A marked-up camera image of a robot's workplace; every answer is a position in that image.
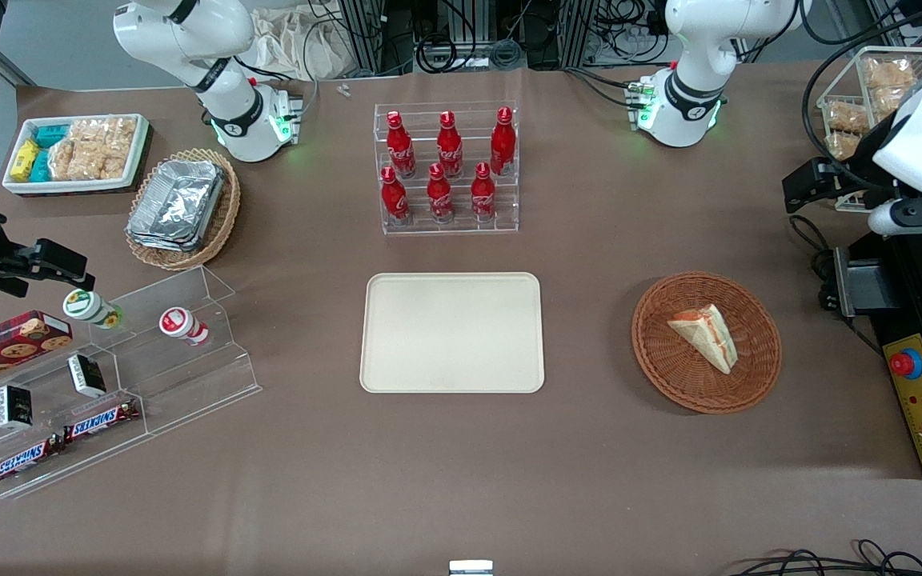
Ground snickers chocolate bar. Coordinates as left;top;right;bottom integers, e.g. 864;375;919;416
0;434;66;487
63;398;142;445

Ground black floor cables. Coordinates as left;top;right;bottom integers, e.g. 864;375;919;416
727;539;922;576

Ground white wire rack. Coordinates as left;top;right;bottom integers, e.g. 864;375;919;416
816;46;922;214

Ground black arm base cables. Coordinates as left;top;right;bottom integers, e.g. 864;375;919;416
563;66;639;110

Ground black machine housing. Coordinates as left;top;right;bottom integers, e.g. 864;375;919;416
832;232;922;480

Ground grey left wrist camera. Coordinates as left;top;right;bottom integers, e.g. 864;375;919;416
867;198;922;238

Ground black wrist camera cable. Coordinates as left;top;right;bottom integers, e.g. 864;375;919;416
799;4;922;194

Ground oval light wicker basket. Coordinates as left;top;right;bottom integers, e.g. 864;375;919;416
125;148;242;272

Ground black coiled cable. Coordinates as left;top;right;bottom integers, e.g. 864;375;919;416
416;35;459;74

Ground beige rectangular tray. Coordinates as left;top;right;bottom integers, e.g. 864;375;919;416
359;272;546;394

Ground green label yogurt bottle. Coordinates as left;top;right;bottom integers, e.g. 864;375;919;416
62;289;123;330

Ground aluminium foil container stack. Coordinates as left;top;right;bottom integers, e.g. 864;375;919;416
126;159;226;254

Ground black machine power cable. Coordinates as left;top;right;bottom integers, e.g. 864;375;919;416
788;214;886;358

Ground round brown wicker basket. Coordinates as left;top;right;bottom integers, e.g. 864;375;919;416
631;272;783;415

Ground red label yogurt bottle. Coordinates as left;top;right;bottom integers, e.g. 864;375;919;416
158;307;210;347

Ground white cloth bag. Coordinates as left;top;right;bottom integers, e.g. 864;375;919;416
249;6;350;81

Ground triangular sandwich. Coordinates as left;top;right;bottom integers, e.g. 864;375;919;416
667;303;740;375

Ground red cola bottle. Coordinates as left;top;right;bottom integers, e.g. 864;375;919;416
490;106;517;176
471;162;497;222
380;166;411;226
427;162;455;224
386;110;417;178
436;111;464;178

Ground clear acrylic bottle rack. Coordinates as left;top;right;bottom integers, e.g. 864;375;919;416
373;102;520;236

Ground red tartan cookie box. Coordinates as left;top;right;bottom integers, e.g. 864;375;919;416
0;310;74;394

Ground yellow small snack box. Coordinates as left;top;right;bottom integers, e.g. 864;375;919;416
10;140;41;182

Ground grey coiled cable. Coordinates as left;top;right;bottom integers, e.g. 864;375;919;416
489;40;527;70

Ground clear acrylic step display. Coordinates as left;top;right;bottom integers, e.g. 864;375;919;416
0;266;263;501

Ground clear rice cracker pack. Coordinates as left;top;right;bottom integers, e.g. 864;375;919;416
47;138;106;182
69;117;138;181

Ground bagged fried snack pack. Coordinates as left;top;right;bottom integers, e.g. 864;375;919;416
825;99;870;134
825;132;864;162
871;84;920;121
864;58;917;90

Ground small black white carton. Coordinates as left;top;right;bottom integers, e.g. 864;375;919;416
67;354;107;398
0;385;34;430

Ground white rectangular snack tray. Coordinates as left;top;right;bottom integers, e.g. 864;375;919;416
2;114;150;197

